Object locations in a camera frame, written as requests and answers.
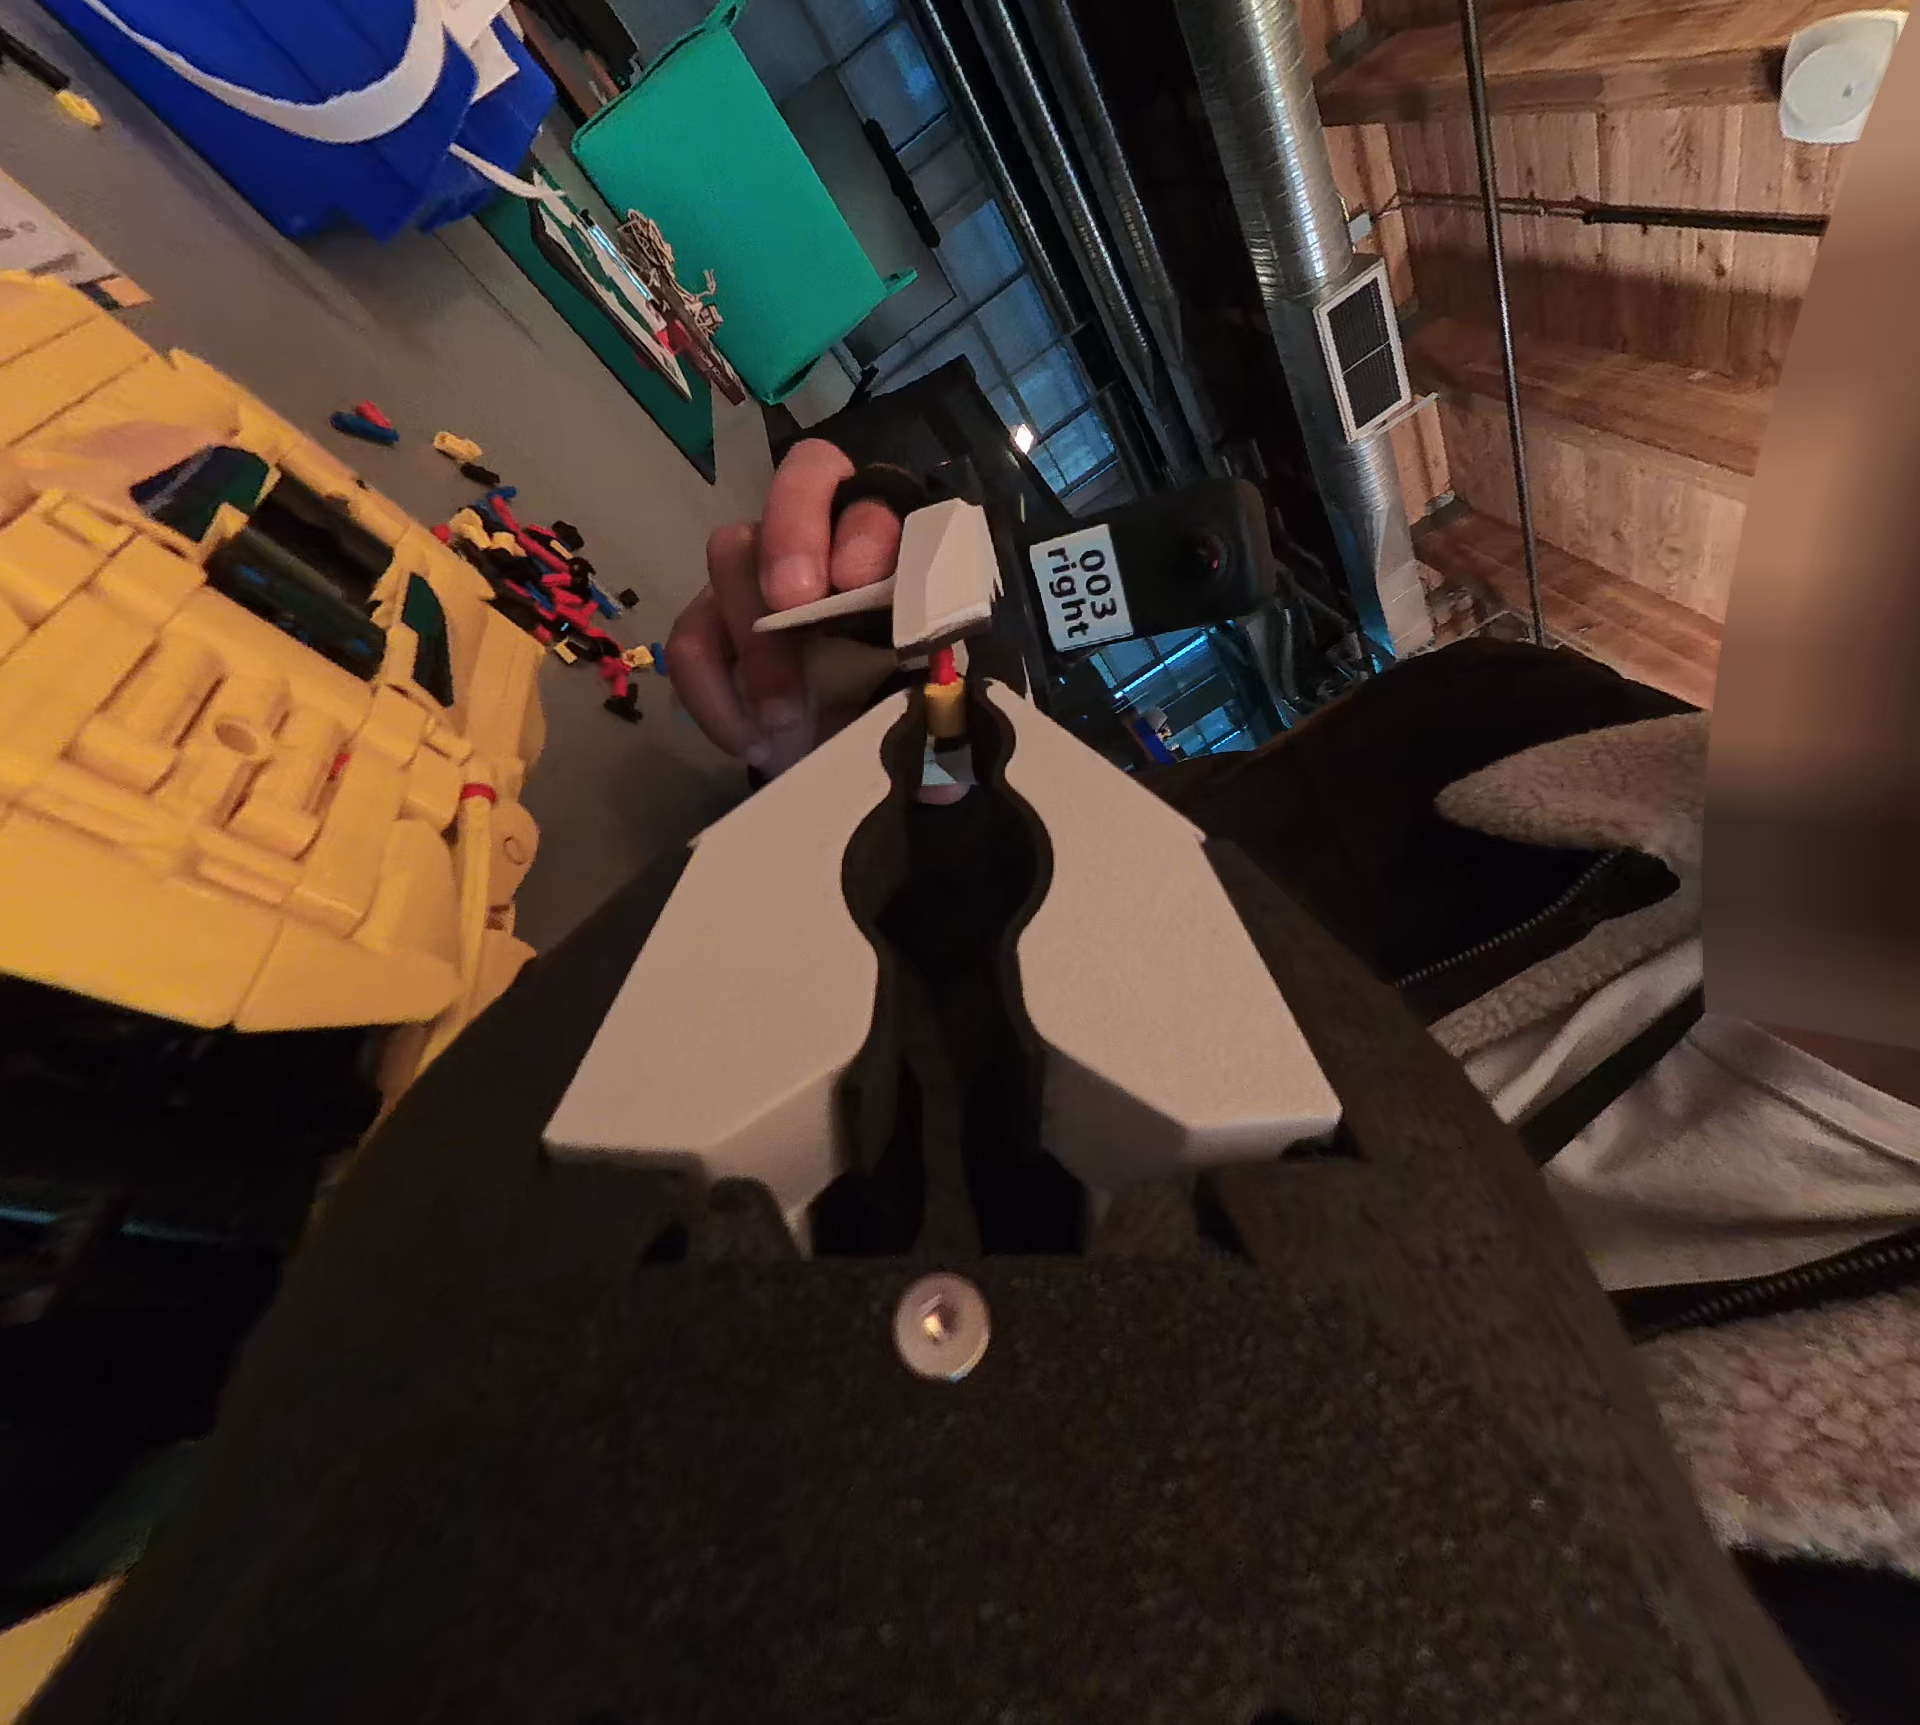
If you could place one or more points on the pile of small coloured pins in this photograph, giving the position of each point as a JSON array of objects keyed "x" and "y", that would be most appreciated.
[
  {"x": 77, "y": 104},
  {"x": 525, "y": 554}
]

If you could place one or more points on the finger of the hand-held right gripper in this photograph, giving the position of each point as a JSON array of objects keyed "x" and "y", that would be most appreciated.
[
  {"x": 853, "y": 677},
  {"x": 947, "y": 569}
]

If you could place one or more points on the wooden stick model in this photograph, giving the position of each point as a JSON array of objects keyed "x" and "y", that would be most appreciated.
[{"x": 684, "y": 299}]

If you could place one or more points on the silver ventilation duct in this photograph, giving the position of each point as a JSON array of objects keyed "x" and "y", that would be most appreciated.
[{"x": 1276, "y": 104}]

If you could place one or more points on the person's right hand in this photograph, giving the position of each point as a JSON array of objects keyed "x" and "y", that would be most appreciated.
[{"x": 750, "y": 659}]

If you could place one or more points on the yellow toy brick car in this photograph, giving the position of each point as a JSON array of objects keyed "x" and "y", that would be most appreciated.
[{"x": 226, "y": 734}]

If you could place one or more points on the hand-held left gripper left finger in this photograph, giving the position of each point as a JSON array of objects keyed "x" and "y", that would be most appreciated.
[{"x": 721, "y": 1005}]

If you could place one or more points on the white parts instruction booklet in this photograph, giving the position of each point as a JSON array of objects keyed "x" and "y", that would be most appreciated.
[{"x": 39, "y": 239}]

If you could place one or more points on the person's white shirt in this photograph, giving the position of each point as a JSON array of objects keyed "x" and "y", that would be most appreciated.
[{"x": 1726, "y": 1154}]

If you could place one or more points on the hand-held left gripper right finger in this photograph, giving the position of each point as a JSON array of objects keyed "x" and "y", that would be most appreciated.
[{"x": 1170, "y": 1005}]

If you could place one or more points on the teal tray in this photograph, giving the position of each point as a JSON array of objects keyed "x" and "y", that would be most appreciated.
[{"x": 601, "y": 329}]

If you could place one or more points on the white ceiling device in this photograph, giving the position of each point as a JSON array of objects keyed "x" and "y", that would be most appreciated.
[{"x": 1838, "y": 77}]

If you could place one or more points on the white curved paper strip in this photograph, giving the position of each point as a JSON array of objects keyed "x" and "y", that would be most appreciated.
[{"x": 345, "y": 111}]

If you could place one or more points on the green bin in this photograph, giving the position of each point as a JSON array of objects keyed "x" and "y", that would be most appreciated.
[{"x": 736, "y": 194}]

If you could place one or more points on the white air vent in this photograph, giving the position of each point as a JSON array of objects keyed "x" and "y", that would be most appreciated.
[{"x": 1361, "y": 347}]

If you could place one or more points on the blue plastic bin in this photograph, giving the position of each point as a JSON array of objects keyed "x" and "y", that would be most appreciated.
[{"x": 195, "y": 0}]

